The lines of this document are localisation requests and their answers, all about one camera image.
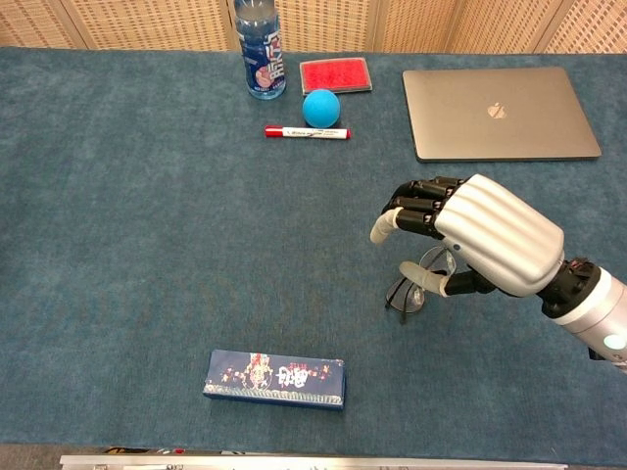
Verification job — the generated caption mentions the silver laptop with apple logo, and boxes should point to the silver laptop with apple logo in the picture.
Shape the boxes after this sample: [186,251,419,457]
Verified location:
[402,67,603,164]

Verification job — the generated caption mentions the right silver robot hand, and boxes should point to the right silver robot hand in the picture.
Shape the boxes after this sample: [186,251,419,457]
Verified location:
[369,173,566,299]

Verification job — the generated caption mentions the red stamp ink pad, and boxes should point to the red stamp ink pad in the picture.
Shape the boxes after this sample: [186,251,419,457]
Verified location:
[299,57,373,96]

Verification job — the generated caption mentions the wire-frame eyeglasses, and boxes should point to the wire-frame eyeglasses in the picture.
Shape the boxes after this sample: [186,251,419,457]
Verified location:
[384,246,458,325]

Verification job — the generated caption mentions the woven rattan screen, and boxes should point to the woven rattan screen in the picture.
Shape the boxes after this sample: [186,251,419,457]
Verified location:
[0,0,627,55]

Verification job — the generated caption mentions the teal felt table mat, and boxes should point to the teal felt table mat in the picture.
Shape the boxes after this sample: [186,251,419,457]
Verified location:
[0,46,627,466]

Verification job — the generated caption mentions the blue ball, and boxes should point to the blue ball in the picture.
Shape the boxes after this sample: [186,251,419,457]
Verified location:
[302,88,342,129]

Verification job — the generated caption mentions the dark blue printed box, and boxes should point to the dark blue printed box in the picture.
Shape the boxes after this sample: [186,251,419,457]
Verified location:
[202,349,347,411]

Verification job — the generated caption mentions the blue-label plastic bottle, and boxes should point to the blue-label plastic bottle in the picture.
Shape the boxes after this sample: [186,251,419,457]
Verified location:
[233,0,288,100]

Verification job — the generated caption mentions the red whiteboard marker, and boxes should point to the red whiteboard marker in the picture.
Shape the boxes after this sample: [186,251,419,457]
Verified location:
[265,125,353,141]

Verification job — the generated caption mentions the long white metal bar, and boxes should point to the long white metal bar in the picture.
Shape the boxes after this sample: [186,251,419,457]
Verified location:
[59,454,569,470]

